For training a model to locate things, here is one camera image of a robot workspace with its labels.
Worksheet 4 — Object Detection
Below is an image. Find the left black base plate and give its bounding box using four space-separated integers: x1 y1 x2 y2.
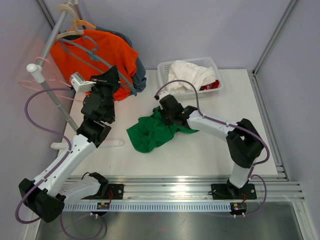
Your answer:
102 183 125 201

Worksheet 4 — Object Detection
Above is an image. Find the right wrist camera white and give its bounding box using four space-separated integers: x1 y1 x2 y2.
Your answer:
154 90 170 101

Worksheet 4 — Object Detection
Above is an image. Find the white plastic basket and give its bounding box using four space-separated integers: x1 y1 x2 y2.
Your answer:
157 57 224 100

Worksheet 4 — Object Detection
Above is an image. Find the white slotted cable duct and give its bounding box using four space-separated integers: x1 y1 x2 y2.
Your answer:
64 201 231 213

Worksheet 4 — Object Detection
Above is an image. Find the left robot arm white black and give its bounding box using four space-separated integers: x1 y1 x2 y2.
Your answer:
15 65 121 223

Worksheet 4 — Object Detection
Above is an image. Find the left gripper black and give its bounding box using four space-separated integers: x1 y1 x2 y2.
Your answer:
87 65 121 121

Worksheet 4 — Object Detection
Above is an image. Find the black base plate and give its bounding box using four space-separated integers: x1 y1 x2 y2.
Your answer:
102 183 125 201
208 183 257 200

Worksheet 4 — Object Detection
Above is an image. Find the orange t shirt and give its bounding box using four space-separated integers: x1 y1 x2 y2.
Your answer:
50 29 140 101

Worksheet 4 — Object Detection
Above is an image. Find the pink wire hanger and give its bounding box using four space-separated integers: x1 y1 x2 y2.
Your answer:
19 56 83 102

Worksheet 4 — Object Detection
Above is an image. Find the beige hanger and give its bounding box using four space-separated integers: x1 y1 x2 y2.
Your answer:
56 1 84 40

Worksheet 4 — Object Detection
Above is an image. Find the white metal clothes rack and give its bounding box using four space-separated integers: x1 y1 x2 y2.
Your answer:
26 0 125 150

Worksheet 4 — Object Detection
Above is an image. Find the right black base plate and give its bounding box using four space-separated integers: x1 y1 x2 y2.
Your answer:
208 183 257 200

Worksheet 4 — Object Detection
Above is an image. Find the orange hanger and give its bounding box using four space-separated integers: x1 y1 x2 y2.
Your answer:
75 19 96 30

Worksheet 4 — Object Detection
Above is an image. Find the blue grey t shirt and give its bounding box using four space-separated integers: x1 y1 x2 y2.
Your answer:
95 26 147 93

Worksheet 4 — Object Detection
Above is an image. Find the white t shirt red print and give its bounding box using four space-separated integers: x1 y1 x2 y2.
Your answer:
167 60 221 91

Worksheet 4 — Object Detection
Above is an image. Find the green t shirt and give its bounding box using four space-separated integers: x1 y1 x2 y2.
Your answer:
126 106 197 153

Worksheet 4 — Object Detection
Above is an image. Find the aluminium mounting rail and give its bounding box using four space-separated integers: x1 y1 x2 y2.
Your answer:
106 176 305 202

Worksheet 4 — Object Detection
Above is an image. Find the blue hanger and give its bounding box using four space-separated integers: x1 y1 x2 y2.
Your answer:
57 35 137 97

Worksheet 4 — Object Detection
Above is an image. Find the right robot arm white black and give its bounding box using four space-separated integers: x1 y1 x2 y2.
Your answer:
156 93 267 199

